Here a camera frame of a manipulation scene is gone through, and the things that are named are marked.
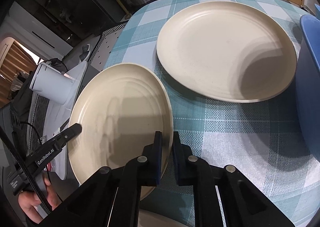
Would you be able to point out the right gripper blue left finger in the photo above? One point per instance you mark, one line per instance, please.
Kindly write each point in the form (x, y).
(151, 168)

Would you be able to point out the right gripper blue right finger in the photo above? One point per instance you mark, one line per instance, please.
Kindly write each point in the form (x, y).
(184, 162)

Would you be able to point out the blue bowl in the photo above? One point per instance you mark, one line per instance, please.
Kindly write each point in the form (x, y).
(308, 83)

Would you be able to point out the person's left hand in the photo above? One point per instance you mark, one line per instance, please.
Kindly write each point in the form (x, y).
(28, 201)

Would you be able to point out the grey side cabinet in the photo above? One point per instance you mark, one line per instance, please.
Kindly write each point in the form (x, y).
(58, 116)

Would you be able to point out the teal checkered tablecloth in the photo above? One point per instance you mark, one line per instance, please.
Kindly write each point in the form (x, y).
(263, 140)

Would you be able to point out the white electric kettle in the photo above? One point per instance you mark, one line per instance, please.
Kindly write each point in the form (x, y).
(51, 84)

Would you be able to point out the black refrigerator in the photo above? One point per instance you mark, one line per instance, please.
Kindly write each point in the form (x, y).
(75, 20)

